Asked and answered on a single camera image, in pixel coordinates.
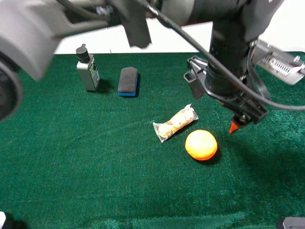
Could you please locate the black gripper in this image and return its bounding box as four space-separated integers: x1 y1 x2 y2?
183 56 269 134

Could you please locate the orange fruit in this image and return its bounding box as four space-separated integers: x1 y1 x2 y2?
185 130 218 161

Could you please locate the grey robot base right corner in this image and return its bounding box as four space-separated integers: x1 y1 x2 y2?
275 217 305 229

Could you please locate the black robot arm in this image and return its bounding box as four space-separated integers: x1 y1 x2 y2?
0 0 282 132

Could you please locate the clear packet of chocolate balls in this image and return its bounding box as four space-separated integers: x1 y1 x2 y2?
153 104 199 143

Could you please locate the blue whiteboard eraser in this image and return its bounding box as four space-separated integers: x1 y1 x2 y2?
118 67 138 97

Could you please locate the grey bottle black cap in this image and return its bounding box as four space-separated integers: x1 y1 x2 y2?
76 44 100 92

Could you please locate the green velvet table cloth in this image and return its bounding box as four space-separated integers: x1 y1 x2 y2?
0 53 305 229

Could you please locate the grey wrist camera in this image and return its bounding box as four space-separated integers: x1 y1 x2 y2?
252 40 305 85

